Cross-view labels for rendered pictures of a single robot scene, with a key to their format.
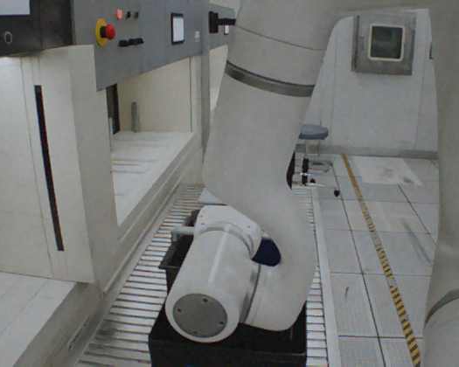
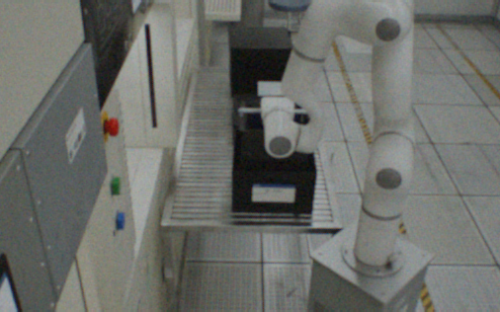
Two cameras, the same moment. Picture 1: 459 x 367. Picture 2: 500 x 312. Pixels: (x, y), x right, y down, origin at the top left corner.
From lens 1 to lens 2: 1.04 m
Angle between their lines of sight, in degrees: 14
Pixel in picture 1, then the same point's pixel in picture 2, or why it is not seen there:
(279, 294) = (310, 136)
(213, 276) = (285, 129)
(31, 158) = (138, 69)
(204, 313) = (282, 144)
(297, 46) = (322, 47)
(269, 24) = (313, 39)
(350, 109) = not seen: outside the picture
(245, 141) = (301, 78)
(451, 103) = (375, 66)
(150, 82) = not seen: outside the picture
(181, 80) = not seen: outside the picture
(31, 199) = (136, 96)
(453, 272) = (380, 124)
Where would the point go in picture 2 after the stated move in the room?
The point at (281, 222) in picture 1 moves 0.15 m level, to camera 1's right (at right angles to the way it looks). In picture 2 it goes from (313, 107) to (367, 105)
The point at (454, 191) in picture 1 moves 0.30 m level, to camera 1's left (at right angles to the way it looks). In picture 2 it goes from (375, 96) to (258, 101)
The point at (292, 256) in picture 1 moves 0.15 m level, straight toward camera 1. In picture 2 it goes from (316, 119) to (320, 149)
